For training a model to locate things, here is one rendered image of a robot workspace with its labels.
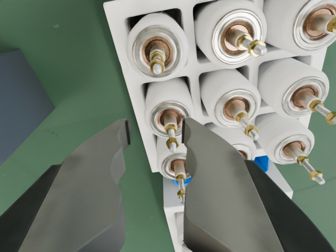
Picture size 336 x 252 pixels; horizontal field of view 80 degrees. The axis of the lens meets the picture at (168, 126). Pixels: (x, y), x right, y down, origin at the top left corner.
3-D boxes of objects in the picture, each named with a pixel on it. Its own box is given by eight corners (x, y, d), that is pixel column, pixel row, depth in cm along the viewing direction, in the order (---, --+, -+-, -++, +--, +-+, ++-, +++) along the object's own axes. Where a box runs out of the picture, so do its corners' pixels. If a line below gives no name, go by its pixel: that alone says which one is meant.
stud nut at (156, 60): (164, 72, 25) (165, 74, 24) (151, 74, 25) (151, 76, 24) (163, 56, 24) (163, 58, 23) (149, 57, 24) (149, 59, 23)
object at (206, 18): (217, -12, 41) (251, -19, 26) (239, 28, 46) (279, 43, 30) (179, 20, 44) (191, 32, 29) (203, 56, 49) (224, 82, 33)
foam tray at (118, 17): (153, 134, 69) (152, 173, 53) (119, 1, 48) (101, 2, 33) (269, 115, 66) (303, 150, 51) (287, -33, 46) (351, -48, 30)
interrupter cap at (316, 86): (273, 93, 35) (275, 95, 34) (317, 66, 33) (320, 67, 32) (289, 122, 38) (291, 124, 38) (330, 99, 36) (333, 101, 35)
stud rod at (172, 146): (174, 124, 36) (177, 152, 29) (169, 126, 36) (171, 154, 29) (172, 120, 35) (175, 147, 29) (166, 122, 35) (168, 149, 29)
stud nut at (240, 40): (247, 31, 26) (249, 32, 26) (253, 42, 27) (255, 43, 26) (234, 41, 27) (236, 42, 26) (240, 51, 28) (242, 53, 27)
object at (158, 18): (183, 49, 48) (195, 72, 32) (145, 61, 49) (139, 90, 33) (172, 3, 43) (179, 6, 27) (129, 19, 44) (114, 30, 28)
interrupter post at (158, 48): (167, 57, 31) (168, 63, 28) (152, 62, 31) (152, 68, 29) (162, 41, 30) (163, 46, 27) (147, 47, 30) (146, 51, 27)
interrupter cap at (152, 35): (187, 68, 32) (188, 69, 31) (143, 82, 33) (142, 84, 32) (174, 16, 28) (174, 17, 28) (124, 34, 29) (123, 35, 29)
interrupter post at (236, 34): (239, 25, 29) (247, 28, 26) (246, 39, 30) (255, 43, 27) (224, 36, 30) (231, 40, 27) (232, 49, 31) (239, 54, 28)
